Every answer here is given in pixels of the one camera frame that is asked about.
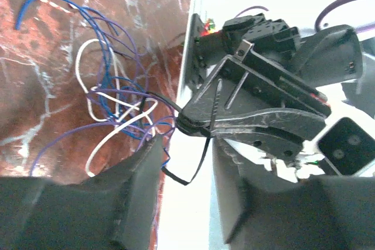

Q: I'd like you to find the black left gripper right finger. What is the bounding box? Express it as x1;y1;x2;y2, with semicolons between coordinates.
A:
213;139;374;249

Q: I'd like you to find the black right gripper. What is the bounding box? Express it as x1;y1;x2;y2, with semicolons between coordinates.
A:
176;13;331;162

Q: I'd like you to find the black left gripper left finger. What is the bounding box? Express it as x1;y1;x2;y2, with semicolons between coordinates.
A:
1;136;163;249

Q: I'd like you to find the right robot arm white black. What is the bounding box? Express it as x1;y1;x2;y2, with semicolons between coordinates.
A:
176;13;363;161

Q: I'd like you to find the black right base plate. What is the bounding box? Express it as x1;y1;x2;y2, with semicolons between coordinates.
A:
185;13;210;91

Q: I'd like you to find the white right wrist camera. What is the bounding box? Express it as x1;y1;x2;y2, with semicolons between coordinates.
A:
302;117;374;177

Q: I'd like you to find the aluminium front rail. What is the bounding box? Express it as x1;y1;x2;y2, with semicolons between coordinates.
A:
176;0;202;108

